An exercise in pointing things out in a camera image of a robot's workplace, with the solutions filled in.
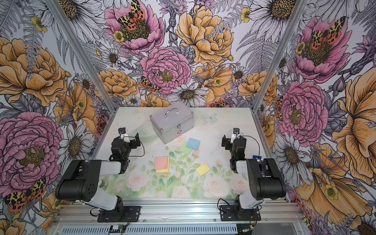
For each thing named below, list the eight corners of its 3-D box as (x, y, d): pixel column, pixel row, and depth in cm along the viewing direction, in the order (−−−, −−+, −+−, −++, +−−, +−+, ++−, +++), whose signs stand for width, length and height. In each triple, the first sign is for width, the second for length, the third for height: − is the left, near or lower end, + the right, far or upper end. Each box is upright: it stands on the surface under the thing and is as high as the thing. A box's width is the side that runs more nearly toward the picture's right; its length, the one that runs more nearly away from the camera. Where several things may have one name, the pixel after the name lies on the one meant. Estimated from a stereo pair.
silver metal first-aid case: (164, 147, 101) (160, 130, 87) (154, 131, 110) (149, 114, 96) (195, 130, 110) (196, 113, 96) (184, 117, 119) (183, 99, 105)
